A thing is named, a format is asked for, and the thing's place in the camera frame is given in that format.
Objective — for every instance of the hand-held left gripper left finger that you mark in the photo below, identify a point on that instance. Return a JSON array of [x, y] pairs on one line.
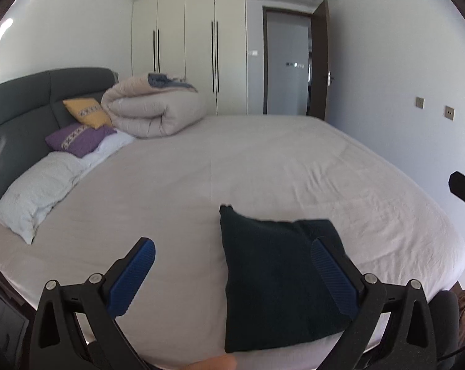
[[134, 273]]

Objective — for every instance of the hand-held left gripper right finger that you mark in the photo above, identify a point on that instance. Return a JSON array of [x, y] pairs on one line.
[[334, 277]]

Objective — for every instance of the dark green knit sweater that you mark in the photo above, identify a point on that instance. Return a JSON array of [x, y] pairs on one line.
[[271, 277]]

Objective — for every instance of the person's left hand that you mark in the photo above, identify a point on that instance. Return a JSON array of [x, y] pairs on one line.
[[211, 364]]

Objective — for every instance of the large white pillow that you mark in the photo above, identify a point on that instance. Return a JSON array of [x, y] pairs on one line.
[[36, 189]]

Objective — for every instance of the bed with white sheet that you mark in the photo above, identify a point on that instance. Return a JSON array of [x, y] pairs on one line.
[[255, 169]]

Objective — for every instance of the dark bedside table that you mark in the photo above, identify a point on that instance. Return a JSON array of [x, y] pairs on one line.
[[5, 335]]

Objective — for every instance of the purple patterned cushion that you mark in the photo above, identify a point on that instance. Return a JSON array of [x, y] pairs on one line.
[[78, 138]]

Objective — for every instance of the folded beige duvet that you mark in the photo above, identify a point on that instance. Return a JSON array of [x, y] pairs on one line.
[[151, 111]]

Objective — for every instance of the yellow patterned cushion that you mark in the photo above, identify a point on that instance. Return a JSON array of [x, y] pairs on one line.
[[88, 111]]

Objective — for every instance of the grey upholstered headboard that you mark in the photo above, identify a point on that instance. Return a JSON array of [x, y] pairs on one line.
[[20, 115]]

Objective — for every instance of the brown wooden door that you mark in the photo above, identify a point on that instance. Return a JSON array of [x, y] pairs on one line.
[[320, 46]]

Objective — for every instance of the cream wardrobe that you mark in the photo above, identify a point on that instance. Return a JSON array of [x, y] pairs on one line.
[[197, 46]]

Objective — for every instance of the beige wall socket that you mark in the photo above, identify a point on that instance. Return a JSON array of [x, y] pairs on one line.
[[449, 113], [420, 102]]

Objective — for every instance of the small wall control panel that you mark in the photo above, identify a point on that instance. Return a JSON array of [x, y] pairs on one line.
[[295, 64]]

